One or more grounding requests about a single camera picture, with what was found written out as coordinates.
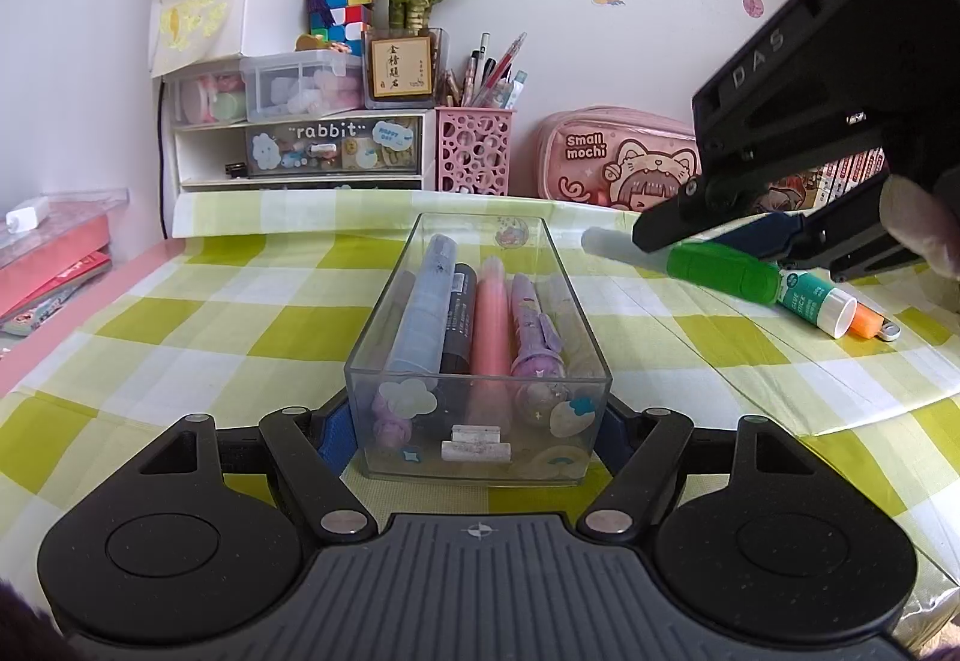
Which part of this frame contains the red pink book stack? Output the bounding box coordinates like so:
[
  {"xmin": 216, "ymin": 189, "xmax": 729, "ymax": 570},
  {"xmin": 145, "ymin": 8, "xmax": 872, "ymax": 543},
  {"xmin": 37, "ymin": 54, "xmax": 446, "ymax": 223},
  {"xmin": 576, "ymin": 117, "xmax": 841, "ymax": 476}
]
[{"xmin": 2, "ymin": 190, "xmax": 128, "ymax": 340}]

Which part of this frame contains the clear plastic organizer box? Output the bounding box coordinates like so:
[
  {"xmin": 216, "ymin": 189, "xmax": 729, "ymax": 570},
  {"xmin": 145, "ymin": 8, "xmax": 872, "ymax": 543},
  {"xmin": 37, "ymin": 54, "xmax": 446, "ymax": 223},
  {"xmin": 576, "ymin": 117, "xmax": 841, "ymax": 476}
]
[{"xmin": 345, "ymin": 214, "xmax": 612, "ymax": 485}]

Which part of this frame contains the light blue pen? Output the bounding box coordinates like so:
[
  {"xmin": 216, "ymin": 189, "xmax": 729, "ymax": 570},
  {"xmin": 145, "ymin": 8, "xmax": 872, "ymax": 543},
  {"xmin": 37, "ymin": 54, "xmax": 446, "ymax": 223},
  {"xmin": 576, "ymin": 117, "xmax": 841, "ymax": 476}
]
[{"xmin": 386, "ymin": 234, "xmax": 457, "ymax": 375}]

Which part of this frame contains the pink cartoon pencil case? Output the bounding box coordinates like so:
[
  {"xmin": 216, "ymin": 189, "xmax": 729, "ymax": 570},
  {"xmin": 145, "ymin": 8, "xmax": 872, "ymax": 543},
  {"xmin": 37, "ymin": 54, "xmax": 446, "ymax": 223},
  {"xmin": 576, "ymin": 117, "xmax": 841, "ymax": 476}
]
[{"xmin": 534, "ymin": 106, "xmax": 700, "ymax": 212}]

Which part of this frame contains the teal white glue stick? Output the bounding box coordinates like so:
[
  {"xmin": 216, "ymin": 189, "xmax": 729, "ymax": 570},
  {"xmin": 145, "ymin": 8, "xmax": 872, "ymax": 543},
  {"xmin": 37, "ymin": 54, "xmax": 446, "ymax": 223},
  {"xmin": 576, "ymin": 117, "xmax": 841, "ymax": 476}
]
[{"xmin": 776, "ymin": 273, "xmax": 857, "ymax": 339}]

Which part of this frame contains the lucky bamboo plant pot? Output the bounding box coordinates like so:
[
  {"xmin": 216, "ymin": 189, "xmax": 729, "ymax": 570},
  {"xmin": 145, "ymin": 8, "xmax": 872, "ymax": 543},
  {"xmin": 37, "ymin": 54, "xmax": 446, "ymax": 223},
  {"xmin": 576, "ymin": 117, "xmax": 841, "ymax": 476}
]
[{"xmin": 363, "ymin": 0, "xmax": 446, "ymax": 108}]

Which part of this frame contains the pink perforated pen holder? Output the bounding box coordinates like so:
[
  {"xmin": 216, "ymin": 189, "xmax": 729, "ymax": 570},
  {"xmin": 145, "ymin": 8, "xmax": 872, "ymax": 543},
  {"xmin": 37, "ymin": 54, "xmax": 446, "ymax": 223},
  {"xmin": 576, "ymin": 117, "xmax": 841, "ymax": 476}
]
[{"xmin": 436, "ymin": 106, "xmax": 514, "ymax": 196}]

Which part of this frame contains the white drawer organizer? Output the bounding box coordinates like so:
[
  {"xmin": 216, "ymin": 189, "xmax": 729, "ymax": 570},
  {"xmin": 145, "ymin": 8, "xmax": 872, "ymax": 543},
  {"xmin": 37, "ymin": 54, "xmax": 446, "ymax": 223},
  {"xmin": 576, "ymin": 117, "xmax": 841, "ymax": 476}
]
[{"xmin": 151, "ymin": 0, "xmax": 436, "ymax": 195}]

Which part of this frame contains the pink highlighter pen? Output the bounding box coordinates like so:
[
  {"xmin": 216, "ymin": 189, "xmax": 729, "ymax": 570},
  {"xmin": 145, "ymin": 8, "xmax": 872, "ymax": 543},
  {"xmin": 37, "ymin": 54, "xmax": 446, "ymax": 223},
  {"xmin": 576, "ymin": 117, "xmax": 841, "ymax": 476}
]
[{"xmin": 467, "ymin": 256, "xmax": 512, "ymax": 436}]

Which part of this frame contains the gloved right hand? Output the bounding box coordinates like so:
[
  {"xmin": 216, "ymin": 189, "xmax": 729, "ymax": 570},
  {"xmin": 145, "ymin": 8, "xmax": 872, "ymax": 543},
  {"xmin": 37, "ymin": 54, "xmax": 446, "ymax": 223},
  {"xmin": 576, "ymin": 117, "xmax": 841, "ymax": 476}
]
[{"xmin": 878, "ymin": 175, "xmax": 960, "ymax": 280}]

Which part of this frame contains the green checked tablecloth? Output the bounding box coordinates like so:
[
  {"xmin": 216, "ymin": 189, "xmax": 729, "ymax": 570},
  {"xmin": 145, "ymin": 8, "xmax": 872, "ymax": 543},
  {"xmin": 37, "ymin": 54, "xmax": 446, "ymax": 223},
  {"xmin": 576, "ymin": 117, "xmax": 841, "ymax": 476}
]
[{"xmin": 2, "ymin": 191, "xmax": 958, "ymax": 643}]

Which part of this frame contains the purple cartoon pen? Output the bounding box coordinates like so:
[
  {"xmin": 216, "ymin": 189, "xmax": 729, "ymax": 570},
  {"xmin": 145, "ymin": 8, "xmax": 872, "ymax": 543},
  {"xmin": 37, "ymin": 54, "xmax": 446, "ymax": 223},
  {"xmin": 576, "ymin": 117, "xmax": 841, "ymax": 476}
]
[{"xmin": 511, "ymin": 274, "xmax": 566, "ymax": 425}]

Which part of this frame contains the white charger plug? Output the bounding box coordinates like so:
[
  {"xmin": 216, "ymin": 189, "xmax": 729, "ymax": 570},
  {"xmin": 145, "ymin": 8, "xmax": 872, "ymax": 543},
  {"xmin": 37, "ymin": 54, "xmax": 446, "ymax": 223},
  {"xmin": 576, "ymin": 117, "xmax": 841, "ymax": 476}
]
[{"xmin": 5, "ymin": 196, "xmax": 50, "ymax": 235}]

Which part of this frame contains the colourful rubik cube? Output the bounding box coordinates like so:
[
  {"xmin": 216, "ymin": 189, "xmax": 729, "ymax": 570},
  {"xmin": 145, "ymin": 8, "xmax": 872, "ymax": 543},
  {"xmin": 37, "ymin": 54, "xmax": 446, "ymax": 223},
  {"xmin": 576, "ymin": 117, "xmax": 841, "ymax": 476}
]
[{"xmin": 308, "ymin": 0, "xmax": 374, "ymax": 56}]

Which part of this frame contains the boxed comic book set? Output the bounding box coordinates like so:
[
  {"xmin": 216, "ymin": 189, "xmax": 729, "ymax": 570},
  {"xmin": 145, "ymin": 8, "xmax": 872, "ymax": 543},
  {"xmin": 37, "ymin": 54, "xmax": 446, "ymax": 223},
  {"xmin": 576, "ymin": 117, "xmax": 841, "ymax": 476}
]
[{"xmin": 750, "ymin": 147, "xmax": 887, "ymax": 214}]

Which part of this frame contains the green cap highlighter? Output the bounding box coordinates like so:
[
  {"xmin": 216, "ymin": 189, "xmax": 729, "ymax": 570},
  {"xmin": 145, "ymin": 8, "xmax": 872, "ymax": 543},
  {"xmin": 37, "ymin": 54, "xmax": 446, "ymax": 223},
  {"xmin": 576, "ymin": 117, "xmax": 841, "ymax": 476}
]
[{"xmin": 581, "ymin": 227, "xmax": 779, "ymax": 305}]

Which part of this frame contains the black grey marker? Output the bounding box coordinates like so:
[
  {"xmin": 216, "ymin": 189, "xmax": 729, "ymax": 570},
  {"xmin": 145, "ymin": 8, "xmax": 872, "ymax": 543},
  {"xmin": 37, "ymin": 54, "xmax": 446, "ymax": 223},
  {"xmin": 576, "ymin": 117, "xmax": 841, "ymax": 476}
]
[{"xmin": 441, "ymin": 262, "xmax": 477, "ymax": 375}]

